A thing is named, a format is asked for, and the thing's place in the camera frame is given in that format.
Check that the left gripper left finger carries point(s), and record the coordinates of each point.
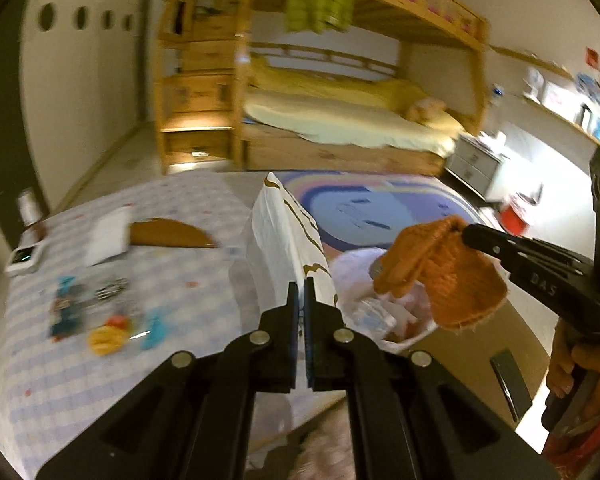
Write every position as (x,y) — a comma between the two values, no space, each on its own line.
(190,418)

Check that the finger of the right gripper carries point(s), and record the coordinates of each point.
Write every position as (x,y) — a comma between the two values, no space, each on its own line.
(530,261)

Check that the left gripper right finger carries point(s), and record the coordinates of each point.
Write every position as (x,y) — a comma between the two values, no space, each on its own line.
(410,418)

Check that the orange knitted glove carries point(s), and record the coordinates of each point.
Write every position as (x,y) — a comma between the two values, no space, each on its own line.
(462,284)

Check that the pink trash bag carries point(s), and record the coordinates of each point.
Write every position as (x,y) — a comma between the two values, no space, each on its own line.
(351,274)

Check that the white paper bag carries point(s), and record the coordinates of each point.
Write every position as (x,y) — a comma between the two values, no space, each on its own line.
(279,245)

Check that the blue snack wrapper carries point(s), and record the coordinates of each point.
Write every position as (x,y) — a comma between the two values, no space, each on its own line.
(156,330)

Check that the yellow crumpled wrapper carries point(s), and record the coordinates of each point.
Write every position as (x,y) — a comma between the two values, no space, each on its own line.
(110,336)

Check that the grey nightstand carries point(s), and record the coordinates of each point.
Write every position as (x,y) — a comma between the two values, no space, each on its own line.
(477,167)

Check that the checkered tablecloth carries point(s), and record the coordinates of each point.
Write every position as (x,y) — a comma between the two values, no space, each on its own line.
(50,391)

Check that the dark snack wrapper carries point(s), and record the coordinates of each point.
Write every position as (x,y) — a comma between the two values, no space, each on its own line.
(66,311)

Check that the brown paper piece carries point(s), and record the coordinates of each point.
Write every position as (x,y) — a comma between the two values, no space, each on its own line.
(169,233)

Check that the white paper sheet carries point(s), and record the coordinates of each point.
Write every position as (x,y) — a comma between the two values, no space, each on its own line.
(109,237)

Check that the white table fan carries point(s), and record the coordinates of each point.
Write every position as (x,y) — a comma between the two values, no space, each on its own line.
(533,84)

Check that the colourful oval rug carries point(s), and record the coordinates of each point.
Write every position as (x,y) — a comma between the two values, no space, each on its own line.
(354,211)

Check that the pink pillow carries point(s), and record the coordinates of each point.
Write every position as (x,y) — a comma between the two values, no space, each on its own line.
(424,110)

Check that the wooden bunk bed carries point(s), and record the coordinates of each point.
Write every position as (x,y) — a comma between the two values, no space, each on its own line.
(413,24)

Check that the small white bottle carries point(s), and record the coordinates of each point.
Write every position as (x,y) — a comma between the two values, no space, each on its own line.
(31,214)

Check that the cream bed sheet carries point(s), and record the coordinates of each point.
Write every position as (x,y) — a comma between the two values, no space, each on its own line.
(327,121)

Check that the yellow blanket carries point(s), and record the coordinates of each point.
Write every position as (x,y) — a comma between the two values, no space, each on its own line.
(392,94)

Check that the wooden stair drawers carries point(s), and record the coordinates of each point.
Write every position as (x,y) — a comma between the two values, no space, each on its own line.
(194,82)

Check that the white wardrobe with holes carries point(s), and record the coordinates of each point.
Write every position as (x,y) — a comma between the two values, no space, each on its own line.
(68,93)

